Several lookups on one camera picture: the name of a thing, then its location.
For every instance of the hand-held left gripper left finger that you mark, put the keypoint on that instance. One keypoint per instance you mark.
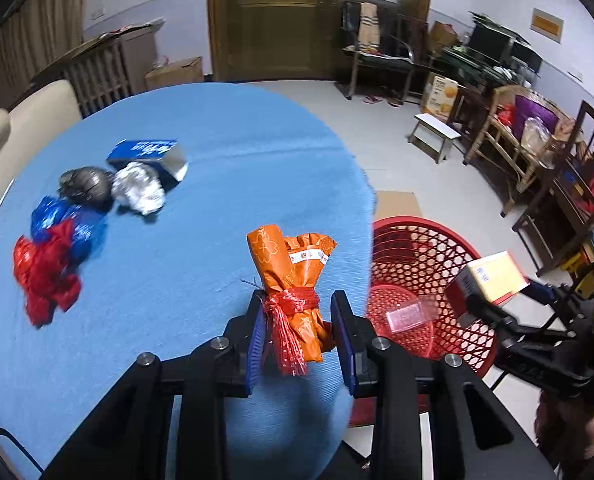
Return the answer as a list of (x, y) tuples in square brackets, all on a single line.
[(254, 347)]

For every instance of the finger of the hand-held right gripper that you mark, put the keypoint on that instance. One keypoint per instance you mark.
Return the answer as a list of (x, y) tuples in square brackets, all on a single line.
[(542, 292), (492, 312)]

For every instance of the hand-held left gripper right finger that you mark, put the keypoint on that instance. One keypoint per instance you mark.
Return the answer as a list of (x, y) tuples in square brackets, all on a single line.
[(344, 347)]

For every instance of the yellow red box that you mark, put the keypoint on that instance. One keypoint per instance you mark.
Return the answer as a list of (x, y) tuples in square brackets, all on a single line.
[(497, 272)]

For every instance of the orange plastic bag bundle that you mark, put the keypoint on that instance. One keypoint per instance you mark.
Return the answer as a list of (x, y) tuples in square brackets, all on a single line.
[(289, 270)]

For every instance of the red plastic basket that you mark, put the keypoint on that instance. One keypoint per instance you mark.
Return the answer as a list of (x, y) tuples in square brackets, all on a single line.
[(412, 255)]

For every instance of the white plastic bag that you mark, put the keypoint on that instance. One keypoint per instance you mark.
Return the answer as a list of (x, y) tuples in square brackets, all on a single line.
[(138, 187)]

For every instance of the blue plastic bag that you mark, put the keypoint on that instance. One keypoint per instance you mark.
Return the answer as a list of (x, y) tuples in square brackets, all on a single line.
[(79, 222)]

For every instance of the blue toothpaste box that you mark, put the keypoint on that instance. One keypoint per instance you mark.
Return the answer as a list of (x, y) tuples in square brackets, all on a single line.
[(149, 152)]

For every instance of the red plastic bag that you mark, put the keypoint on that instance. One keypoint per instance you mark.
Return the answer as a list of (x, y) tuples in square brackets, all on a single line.
[(44, 270)]

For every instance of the black plastic bag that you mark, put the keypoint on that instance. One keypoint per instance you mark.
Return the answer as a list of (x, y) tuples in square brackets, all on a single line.
[(84, 187)]

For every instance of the person's right forearm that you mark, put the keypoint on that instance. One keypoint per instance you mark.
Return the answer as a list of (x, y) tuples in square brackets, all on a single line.
[(577, 440)]

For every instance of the clear plastic packaging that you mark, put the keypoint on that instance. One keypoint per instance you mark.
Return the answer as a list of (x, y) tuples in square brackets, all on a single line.
[(411, 316)]

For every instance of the flat cardboard sheet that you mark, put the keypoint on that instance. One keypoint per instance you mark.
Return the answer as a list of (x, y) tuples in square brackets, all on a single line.
[(396, 204)]

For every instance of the light wooden armchair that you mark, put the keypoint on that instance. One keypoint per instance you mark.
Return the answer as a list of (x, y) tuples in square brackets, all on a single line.
[(497, 135)]

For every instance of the dark wooden chair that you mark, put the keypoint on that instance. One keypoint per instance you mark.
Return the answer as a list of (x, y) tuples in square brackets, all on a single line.
[(589, 125)]

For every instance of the purple bag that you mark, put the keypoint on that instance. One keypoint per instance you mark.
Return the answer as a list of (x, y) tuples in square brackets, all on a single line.
[(534, 112)]

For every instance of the blue tablecloth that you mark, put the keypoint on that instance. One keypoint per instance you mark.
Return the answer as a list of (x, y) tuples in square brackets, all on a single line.
[(227, 160)]

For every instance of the small white stool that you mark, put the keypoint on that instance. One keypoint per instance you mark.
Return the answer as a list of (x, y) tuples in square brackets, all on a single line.
[(434, 127)]

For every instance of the orange printed carton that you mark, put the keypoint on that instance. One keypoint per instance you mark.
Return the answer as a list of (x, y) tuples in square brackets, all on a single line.
[(439, 97)]

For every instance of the red slipper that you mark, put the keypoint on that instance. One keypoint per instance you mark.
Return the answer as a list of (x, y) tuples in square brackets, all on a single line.
[(373, 99), (394, 102)]

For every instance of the small black monitor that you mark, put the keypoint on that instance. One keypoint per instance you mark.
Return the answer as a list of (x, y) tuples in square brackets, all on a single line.
[(527, 57)]

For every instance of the glass top desk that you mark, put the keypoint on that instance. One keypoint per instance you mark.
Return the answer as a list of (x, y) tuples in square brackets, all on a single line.
[(472, 67)]

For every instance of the large black monitor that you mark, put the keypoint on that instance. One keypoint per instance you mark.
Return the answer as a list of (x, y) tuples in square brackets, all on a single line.
[(489, 42)]

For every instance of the black metal chair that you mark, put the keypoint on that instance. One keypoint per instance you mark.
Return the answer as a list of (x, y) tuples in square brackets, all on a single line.
[(382, 62)]

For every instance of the small cardboard box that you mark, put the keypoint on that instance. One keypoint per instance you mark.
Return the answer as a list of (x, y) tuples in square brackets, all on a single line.
[(443, 36)]

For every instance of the brown cardboard box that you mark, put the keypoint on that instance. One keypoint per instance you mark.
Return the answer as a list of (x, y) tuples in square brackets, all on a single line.
[(173, 74)]

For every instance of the striped scarf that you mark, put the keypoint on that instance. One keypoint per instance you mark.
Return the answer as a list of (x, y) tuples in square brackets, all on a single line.
[(369, 27)]

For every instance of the wooden radiator cover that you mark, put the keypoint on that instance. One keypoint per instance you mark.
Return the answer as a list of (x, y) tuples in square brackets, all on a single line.
[(102, 75)]

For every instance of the beige leather sofa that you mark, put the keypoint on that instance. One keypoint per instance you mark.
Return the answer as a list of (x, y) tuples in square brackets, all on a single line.
[(32, 115)]

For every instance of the wooden door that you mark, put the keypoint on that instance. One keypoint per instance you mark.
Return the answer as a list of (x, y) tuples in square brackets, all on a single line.
[(277, 25)]

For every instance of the beige curtain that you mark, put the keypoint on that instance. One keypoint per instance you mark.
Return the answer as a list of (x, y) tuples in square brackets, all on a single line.
[(32, 35)]

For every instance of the orange wall plaque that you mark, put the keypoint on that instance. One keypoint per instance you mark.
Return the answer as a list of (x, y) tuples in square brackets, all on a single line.
[(547, 25)]

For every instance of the white wall socket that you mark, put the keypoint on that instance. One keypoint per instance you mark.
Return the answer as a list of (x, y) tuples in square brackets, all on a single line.
[(97, 13)]

